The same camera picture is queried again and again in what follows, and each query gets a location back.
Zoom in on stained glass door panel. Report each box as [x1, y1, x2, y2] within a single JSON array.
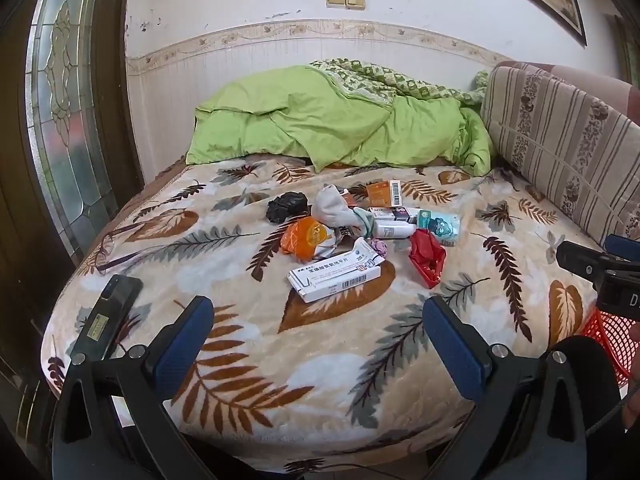
[[25, 0, 121, 261]]

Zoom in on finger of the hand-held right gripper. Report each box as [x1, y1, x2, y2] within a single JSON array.
[[556, 241, 608, 291]]

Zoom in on white plastic bottle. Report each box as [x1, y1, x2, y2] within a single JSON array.
[[372, 221, 417, 239]]

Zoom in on leaf print blanket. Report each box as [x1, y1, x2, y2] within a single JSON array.
[[42, 152, 623, 471]]

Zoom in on white medicine box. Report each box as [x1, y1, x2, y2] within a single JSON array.
[[287, 237, 386, 303]]

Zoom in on black phone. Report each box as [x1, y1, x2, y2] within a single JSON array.
[[70, 275, 144, 363]]

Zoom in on dark wooden door frame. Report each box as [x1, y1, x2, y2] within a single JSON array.
[[87, 0, 146, 196]]

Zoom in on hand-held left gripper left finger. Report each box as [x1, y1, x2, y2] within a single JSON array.
[[52, 296, 221, 480]]

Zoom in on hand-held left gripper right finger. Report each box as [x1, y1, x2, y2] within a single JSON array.
[[422, 296, 587, 480]]

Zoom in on green quilt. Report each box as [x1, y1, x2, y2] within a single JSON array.
[[186, 58, 493, 177]]

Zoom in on red white torn packet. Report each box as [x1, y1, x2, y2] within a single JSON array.
[[280, 216, 356, 262]]

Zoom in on wooden glass cabinet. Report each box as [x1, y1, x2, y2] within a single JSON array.
[[607, 10, 640, 86]]

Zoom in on grey sock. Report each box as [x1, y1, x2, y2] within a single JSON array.
[[310, 185, 373, 233]]

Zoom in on orange box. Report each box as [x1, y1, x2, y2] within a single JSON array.
[[366, 180, 405, 208]]

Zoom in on red cigarette pack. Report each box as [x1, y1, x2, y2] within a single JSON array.
[[409, 228, 447, 289]]

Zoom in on small white box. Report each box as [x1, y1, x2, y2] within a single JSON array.
[[367, 206, 418, 223]]

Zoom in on teal cartoon packet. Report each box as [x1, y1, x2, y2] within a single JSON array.
[[416, 210, 461, 247]]

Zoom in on black plastic bag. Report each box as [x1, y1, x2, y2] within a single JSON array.
[[266, 192, 308, 224]]

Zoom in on red mesh basket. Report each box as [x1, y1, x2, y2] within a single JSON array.
[[580, 307, 636, 388]]

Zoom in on thin frame eyeglasses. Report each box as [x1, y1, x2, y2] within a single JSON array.
[[92, 230, 151, 275]]

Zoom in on brown pink sofa back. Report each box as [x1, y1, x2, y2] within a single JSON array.
[[495, 60, 640, 126]]

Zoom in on striped floral cushion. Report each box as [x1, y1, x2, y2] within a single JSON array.
[[480, 62, 640, 251]]

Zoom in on person's right hand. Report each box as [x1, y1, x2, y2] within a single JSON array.
[[621, 324, 640, 428]]

